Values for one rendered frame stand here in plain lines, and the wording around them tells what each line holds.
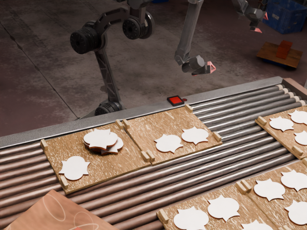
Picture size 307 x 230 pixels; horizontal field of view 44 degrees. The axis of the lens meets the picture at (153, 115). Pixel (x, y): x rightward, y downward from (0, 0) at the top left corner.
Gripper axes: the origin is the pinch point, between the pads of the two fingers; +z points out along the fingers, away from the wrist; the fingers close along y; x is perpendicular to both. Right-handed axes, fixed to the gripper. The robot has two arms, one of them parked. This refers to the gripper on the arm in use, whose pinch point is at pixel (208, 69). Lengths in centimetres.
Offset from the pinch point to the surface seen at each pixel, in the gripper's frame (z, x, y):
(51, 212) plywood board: -111, -60, 18
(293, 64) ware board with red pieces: 262, 33, -86
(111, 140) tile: -71, -37, -1
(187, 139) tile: -33, -39, 12
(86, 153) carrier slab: -79, -43, -10
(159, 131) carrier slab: -40, -34, -1
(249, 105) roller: 21.9, -22.1, 12.1
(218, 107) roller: 3.9, -22.8, 2.9
